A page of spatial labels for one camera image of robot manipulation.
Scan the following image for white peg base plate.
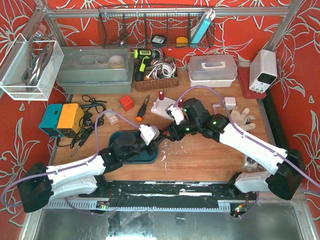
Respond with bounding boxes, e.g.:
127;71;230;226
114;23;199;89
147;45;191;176
151;96;176;121

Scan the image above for red cube power socket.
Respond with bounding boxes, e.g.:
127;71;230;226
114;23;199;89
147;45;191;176
119;95;135;112

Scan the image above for white bench power supply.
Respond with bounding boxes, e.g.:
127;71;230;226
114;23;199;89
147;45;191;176
249;49;277;94

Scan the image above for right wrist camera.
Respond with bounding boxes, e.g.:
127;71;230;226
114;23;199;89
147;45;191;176
165;104;185;125

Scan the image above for red spring two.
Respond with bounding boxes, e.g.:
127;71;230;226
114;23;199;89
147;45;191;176
178;99;184;108

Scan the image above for yellow tape measure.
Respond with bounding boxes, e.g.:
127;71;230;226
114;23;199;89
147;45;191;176
176;36;189;48

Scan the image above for woven wicker basket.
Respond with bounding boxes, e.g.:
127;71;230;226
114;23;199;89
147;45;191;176
133;69;179;92

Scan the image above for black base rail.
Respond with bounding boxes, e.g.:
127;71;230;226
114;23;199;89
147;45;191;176
78;180;257;201

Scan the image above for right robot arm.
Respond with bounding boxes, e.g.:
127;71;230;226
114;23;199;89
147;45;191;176
166;98;305;200

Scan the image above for black tangled cables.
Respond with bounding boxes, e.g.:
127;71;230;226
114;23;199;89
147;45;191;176
56;94;108;157

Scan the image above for white tiger cube socket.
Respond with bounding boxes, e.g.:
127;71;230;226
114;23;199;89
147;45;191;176
223;97;237;111

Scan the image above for black side strip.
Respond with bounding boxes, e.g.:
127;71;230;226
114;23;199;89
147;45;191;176
262;90;292;153

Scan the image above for grey plastic storage box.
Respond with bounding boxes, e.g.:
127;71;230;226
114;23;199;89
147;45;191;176
56;46;134;95

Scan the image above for clear acrylic box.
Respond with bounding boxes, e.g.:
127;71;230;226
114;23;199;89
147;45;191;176
0;34;64;101

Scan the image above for white lidded storage box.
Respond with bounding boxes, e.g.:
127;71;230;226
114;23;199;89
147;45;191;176
188;54;238;88

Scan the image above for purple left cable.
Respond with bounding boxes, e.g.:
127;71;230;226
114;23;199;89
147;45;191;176
1;109;143;216

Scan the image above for metal flexible hose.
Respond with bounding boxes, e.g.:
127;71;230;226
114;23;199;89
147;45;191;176
151;48;166;66

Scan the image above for white cotton glove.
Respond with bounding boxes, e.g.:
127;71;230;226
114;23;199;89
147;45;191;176
230;106;256;132

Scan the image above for red mat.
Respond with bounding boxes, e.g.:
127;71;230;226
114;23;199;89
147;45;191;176
237;66;267;100

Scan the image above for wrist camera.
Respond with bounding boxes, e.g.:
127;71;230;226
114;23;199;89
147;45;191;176
165;104;185;125
139;124;160;146

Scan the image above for green cordless drill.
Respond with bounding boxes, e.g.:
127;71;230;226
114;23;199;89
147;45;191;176
133;48;161;82

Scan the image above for teal and yellow box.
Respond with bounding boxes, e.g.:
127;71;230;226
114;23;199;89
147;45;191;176
38;103;85;138

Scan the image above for small clear screw box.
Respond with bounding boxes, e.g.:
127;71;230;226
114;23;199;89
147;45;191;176
105;112;120;125

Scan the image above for white coiled cable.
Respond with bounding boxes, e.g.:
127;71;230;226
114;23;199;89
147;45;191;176
146;62;178;80

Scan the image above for orange black ratchet screwdriver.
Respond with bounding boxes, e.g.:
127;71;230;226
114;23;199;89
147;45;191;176
136;95;150;122

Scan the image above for black tape measure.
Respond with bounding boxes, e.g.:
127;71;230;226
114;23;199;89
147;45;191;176
150;34;167;47

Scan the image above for dark green plastic tray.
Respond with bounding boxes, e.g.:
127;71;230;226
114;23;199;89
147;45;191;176
108;130;159;164

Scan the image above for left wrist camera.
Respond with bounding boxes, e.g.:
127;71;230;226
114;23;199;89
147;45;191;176
139;124;160;146

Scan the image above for black wire basket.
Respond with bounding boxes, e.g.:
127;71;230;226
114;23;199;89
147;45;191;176
97;4;215;48

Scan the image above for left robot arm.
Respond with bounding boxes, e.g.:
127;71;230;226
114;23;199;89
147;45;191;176
17;130;166;213

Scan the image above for red spring one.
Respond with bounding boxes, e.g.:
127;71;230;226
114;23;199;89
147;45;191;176
158;91;165;101

